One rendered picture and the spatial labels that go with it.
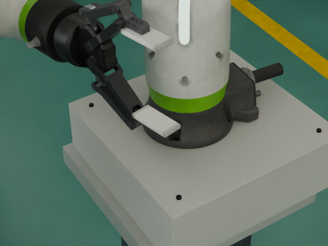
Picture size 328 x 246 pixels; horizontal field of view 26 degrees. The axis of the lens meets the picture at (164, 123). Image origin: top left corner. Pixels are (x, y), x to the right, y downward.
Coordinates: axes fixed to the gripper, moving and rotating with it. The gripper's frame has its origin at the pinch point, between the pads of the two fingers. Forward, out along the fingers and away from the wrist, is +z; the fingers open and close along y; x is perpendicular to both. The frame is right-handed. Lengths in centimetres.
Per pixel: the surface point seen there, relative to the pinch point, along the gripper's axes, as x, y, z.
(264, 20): 149, -97, -115
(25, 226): 12, -96, -86
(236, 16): 143, -96, -124
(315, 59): 142, -100, -82
